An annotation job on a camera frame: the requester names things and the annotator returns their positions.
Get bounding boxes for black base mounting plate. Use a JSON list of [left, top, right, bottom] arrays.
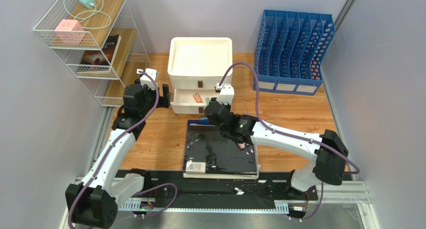
[[150, 170, 319, 210]]

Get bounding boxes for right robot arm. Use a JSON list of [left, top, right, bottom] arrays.
[[204, 101, 349, 192]]

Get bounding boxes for white three drawer organizer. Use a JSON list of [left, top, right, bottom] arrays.
[[167, 37, 233, 90]]

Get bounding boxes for blue folder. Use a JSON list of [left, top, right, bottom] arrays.
[[187, 119, 215, 126]]

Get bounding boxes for dark cover book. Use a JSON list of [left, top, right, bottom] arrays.
[[80, 34, 122, 73]]

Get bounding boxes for pink correction tape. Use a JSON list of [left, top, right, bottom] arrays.
[[237, 143, 246, 150]]

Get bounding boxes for mint green charger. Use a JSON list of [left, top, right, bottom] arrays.
[[79, 0, 96, 9]]

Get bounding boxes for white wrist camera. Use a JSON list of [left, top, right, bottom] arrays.
[[214, 83, 235, 106], [136, 68, 159, 91]]

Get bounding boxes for aluminium frame rail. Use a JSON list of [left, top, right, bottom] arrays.
[[59, 175, 380, 229]]

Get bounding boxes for white wire shelf rack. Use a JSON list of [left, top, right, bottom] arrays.
[[33, 0, 151, 107]]

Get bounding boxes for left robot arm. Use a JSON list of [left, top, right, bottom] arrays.
[[65, 83, 172, 229]]

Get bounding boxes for mint green cable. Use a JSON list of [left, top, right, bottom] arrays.
[[62, 0, 112, 30]]

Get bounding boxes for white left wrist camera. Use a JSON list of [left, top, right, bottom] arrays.
[[136, 68, 159, 91]]

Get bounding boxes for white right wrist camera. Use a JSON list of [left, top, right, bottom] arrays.
[[214, 83, 235, 106]]

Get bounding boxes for white drawer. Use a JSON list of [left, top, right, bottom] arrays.
[[170, 89, 219, 115]]

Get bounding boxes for blue file organizer rack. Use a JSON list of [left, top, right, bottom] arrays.
[[253, 10, 336, 96]]

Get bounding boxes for pink cube power socket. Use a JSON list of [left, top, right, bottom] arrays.
[[54, 19, 86, 45]]

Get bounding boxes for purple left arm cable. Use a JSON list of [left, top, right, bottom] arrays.
[[68, 69, 178, 229]]

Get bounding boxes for clear plastic bag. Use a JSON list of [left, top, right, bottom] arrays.
[[242, 144, 257, 157]]

